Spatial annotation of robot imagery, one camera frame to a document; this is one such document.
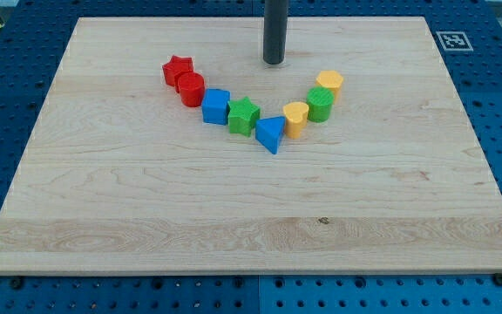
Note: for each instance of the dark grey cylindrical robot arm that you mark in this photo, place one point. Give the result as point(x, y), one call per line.
point(275, 31)

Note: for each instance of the light wooden board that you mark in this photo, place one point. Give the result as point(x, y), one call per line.
point(119, 178)

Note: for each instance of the blue triangle block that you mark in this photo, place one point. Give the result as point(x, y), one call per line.
point(269, 132)

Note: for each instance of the green star block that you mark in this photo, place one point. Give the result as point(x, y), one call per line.
point(242, 116)

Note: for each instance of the yellow heart block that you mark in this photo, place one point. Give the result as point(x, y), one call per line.
point(296, 116)

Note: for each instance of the blue cube block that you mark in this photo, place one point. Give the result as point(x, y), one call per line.
point(214, 106)

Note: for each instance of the green cylinder block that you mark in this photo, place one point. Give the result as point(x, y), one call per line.
point(320, 101)

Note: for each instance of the red cylinder block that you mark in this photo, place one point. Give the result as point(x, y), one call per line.
point(192, 88)

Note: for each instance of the yellow hexagon block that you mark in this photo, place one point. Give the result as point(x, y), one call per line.
point(331, 81)

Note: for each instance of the red star block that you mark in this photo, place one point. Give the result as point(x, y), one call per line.
point(175, 68)

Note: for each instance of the white fiducial marker tag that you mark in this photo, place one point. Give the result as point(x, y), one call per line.
point(454, 41)

